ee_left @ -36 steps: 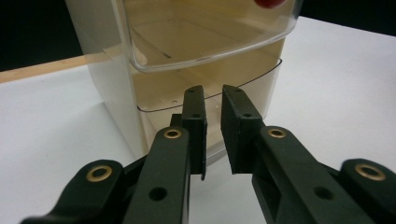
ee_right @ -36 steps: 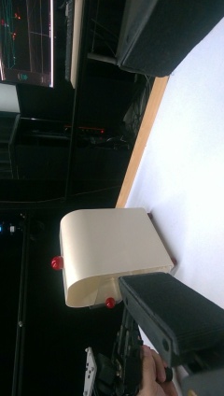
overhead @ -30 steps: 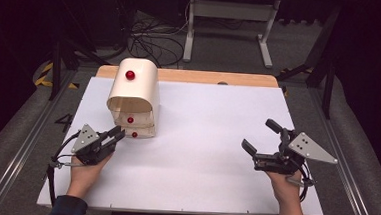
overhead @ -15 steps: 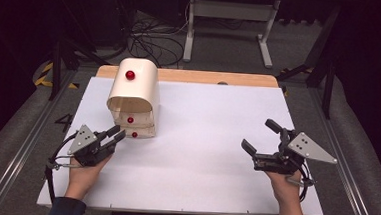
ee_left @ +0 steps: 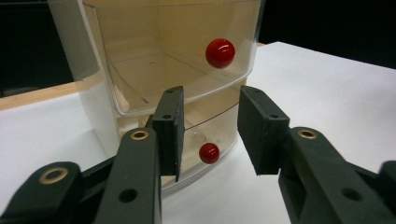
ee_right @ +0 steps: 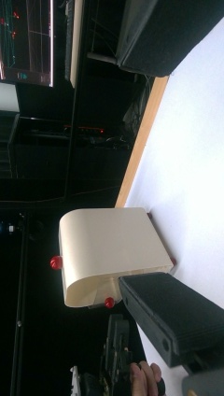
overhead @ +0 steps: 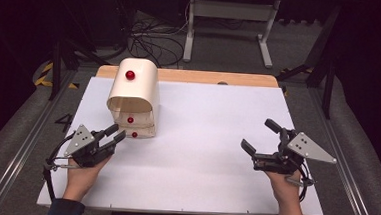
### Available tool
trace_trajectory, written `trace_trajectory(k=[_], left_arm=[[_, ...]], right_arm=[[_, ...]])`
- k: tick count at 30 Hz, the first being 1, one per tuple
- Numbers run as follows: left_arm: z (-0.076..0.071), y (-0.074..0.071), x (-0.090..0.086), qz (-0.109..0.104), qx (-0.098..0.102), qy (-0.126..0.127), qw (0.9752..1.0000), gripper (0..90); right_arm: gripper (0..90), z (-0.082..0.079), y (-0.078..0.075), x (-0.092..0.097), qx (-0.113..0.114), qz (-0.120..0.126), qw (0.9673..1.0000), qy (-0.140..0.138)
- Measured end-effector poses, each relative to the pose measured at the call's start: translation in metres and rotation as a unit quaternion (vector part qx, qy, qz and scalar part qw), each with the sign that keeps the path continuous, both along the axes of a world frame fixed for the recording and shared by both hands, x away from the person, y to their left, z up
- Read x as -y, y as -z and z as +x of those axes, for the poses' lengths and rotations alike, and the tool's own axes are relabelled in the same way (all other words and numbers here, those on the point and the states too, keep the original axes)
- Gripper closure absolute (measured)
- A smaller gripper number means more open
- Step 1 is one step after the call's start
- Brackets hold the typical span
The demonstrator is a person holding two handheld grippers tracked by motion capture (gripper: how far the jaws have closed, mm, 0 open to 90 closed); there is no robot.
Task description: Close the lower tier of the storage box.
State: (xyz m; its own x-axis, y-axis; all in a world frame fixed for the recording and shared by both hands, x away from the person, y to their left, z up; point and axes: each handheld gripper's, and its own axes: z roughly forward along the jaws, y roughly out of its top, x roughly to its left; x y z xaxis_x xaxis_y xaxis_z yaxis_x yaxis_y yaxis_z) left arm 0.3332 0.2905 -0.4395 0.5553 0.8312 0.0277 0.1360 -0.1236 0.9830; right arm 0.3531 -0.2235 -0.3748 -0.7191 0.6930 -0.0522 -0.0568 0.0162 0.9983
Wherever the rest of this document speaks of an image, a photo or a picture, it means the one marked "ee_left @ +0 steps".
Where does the clear low drawer red knob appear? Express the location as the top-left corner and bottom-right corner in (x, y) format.
(116, 78), (248, 197)

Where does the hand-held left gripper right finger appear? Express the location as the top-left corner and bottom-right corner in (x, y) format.
(236, 85), (396, 224)

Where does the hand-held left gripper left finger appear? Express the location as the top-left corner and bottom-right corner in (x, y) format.
(92, 85), (186, 224)

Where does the white table cover sheet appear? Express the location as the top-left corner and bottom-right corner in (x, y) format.
(0, 41), (396, 224)

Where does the clear tall drawer red knob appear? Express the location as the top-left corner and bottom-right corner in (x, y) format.
(82, 0), (263, 118)

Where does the cream bread box with red knobs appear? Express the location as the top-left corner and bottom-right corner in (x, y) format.
(48, 0), (265, 199)

